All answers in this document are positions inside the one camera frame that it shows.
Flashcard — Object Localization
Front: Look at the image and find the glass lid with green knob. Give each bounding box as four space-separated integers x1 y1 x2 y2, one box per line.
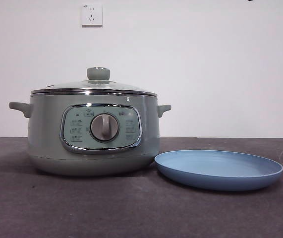
31 66 157 96

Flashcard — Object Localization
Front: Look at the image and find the light blue round plate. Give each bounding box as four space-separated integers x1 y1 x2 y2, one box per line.
154 149 283 191

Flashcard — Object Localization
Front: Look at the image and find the pale green electric steamer pot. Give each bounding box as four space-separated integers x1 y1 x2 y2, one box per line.
8 93 172 177

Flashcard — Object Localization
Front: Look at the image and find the white wall socket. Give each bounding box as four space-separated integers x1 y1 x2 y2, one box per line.
81 4 103 27

